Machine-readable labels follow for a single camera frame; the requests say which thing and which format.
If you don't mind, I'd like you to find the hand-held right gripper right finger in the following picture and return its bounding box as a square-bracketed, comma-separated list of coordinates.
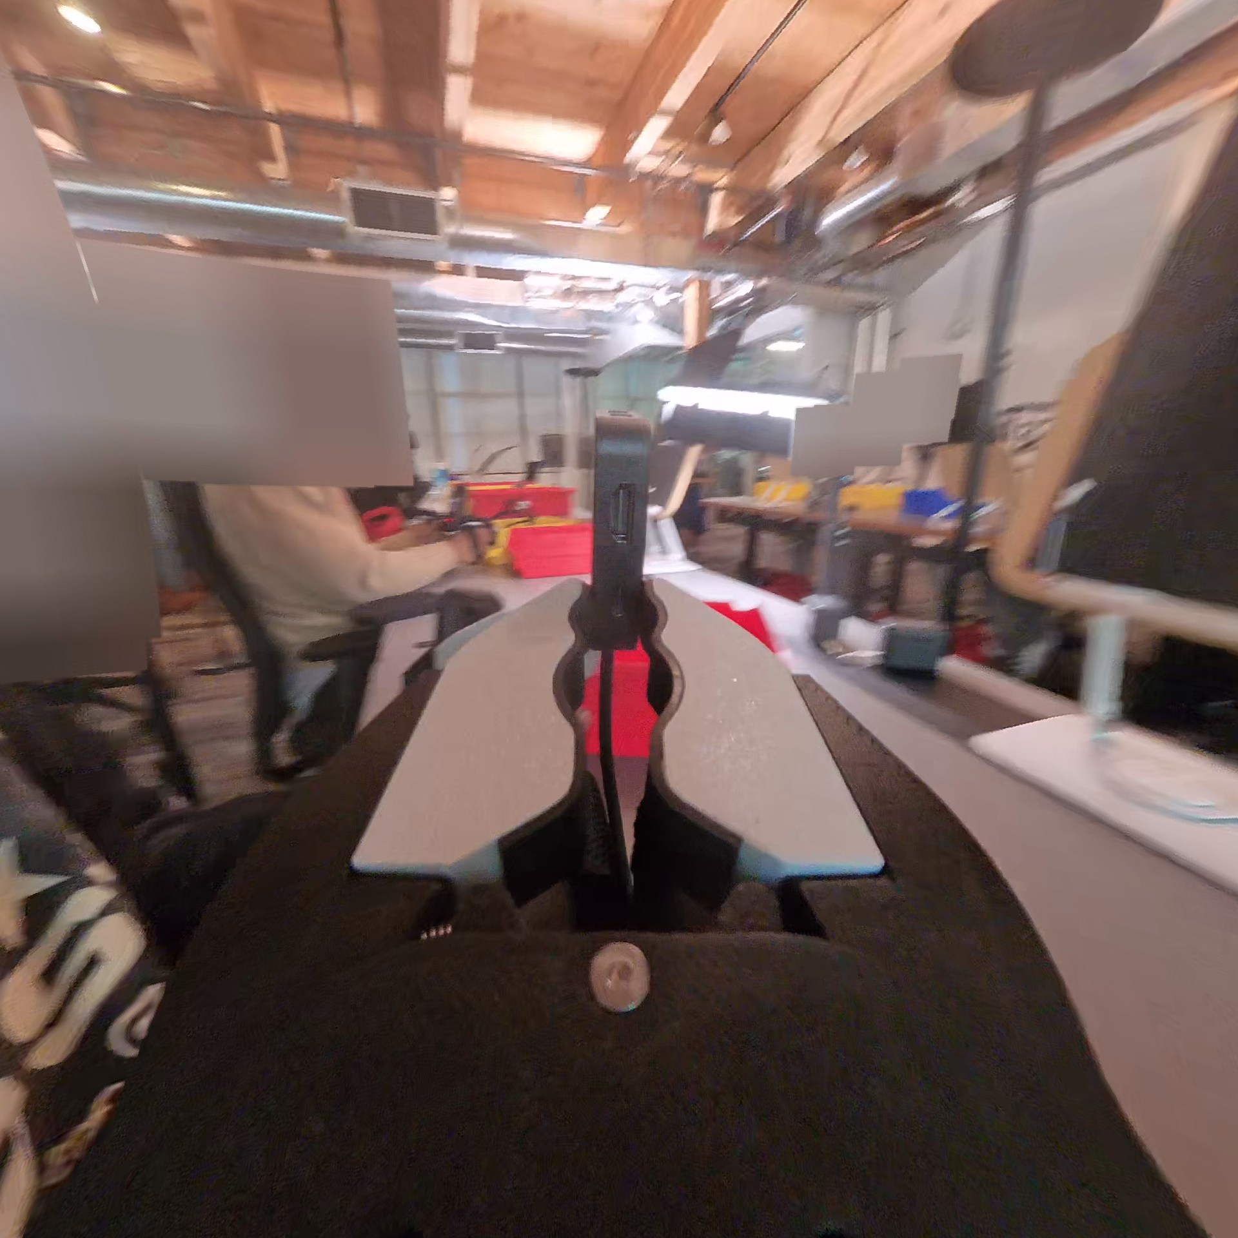
[646, 576, 887, 885]

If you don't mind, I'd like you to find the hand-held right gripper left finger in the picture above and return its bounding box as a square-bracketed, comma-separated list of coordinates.
[351, 578, 588, 885]

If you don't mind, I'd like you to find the black adapter with thin cable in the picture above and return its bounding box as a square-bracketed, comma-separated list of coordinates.
[571, 412, 658, 902]

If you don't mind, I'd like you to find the black office chair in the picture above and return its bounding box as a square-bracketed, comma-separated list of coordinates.
[154, 481, 505, 803]

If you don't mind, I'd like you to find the long wooden desk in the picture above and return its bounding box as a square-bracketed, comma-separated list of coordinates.
[699, 495, 1008, 542]

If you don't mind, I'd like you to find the white board stand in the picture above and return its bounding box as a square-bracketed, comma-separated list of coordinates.
[969, 611, 1238, 897]

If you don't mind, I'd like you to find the studio light panel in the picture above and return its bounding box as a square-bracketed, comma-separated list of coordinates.
[655, 385, 836, 455]

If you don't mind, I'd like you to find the person's dark printed clothing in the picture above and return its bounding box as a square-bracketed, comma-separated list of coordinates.
[0, 733, 169, 1238]

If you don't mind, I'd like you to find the black faced plywood board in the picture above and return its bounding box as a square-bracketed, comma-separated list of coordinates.
[990, 117, 1238, 653]

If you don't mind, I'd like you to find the white ceiling vent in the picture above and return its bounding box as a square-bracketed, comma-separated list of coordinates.
[341, 180, 448, 241]

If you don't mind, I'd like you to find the black stand pole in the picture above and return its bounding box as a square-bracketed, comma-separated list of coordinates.
[949, 0, 1164, 629]

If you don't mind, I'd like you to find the silver ceiling duct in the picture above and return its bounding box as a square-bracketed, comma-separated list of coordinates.
[817, 170, 920, 238]

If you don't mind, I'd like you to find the long silver duct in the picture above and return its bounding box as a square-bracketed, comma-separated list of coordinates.
[52, 180, 348, 241]

